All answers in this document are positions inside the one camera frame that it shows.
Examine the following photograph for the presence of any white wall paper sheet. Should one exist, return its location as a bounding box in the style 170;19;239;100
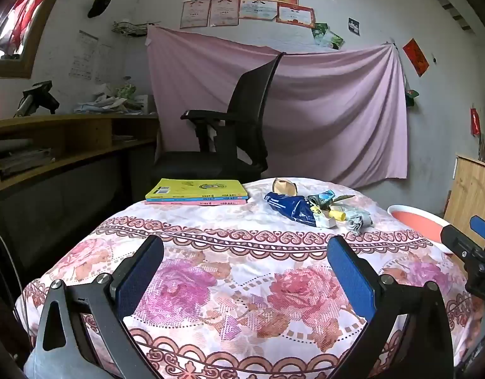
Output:
69;29;99;81

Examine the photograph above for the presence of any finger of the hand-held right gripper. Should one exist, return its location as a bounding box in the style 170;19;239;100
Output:
470;216;485;245
441;225;485;265

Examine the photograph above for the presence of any yellow book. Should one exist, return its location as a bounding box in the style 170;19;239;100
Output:
145;178;248;200

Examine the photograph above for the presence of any pink and white basin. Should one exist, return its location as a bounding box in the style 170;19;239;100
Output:
387;204;456;254

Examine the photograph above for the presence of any pink book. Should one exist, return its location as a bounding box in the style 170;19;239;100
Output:
145;198;247;206

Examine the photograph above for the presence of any black desk device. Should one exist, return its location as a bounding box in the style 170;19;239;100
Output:
15;80;60;117

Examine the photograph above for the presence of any wooden window frame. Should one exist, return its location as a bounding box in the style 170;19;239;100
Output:
0;0;75;79

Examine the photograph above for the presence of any wooden desk with shelves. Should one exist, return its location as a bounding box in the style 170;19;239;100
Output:
0;112;161;281

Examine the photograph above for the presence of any black cap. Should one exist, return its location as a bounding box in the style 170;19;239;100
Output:
87;0;112;19

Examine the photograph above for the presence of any pile of papers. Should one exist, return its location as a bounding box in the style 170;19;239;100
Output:
74;83;148;115

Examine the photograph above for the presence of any small white wrapper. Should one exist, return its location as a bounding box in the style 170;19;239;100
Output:
313;207;338;228

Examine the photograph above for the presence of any grey crumpled wrapper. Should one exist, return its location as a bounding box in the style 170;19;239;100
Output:
339;205;373;233

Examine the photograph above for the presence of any black office chair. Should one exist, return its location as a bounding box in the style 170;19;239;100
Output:
151;52;286;184

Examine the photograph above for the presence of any crumpled blue-green packet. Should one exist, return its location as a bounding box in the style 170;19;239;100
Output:
309;191;336;208

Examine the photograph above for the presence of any plywood cabinet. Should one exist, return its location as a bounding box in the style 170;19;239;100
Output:
444;155;485;230

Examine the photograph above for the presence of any blue plastic bag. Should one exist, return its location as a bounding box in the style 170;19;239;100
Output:
264;191;318;227

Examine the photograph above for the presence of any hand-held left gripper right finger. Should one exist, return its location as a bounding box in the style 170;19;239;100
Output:
326;235;454;379

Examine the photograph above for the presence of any pink hanging sheet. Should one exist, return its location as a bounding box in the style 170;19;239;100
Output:
147;24;409;189

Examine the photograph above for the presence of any red paper wall sign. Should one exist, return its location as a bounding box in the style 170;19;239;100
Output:
403;39;430;77

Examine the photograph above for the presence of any wire wall rack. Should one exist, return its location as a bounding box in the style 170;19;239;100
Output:
112;21;148;37

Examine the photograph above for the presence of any stack of shelf papers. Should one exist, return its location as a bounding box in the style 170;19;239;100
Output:
0;148;55;178

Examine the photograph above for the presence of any brown shell half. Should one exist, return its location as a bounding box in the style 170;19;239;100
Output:
272;178;297;196

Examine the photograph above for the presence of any green printed leaflet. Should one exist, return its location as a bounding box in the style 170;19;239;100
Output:
311;23;344;50

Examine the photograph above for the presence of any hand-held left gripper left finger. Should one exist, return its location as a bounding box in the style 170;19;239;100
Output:
35;235;165;379

